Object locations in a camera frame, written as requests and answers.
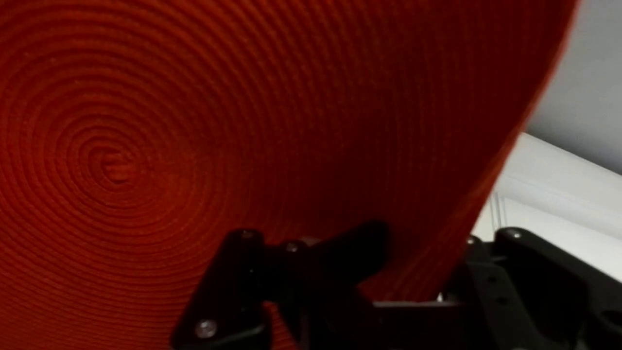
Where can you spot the large red round plate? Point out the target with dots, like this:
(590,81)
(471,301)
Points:
(260,118)

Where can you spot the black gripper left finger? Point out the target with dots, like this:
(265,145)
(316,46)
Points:
(353,260)

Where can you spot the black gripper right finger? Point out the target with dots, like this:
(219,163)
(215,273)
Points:
(468,275)

